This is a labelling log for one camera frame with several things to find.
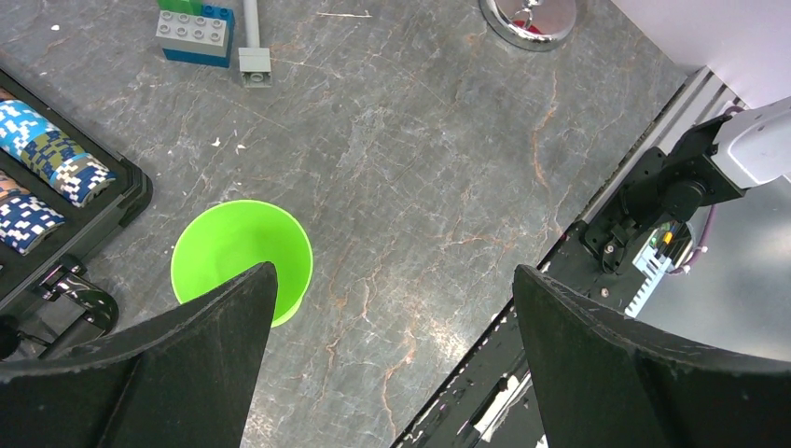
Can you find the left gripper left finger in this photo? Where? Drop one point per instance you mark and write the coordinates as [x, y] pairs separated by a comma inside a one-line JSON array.
[[184, 378]]

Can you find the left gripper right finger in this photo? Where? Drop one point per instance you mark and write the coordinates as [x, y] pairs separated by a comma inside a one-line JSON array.
[[603, 379]]

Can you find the green wine glass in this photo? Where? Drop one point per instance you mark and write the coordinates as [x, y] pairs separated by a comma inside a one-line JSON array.
[[232, 237]]

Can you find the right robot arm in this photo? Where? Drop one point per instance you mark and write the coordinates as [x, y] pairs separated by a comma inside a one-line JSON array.
[[713, 162]]

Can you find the chrome wine glass rack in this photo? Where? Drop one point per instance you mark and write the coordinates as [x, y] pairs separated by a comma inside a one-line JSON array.
[[534, 25]]

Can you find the black poker chip case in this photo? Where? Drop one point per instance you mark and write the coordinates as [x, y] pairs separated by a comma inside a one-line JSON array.
[[63, 198]]

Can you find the cyan blue chip stack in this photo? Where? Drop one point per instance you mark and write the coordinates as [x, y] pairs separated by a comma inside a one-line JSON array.
[[51, 154]]

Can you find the long grey toy brick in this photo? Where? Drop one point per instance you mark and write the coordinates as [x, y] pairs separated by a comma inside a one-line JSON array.
[[254, 60]]

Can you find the blue grey toy brick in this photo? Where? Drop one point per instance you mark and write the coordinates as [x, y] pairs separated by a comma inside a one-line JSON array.
[[204, 39]]

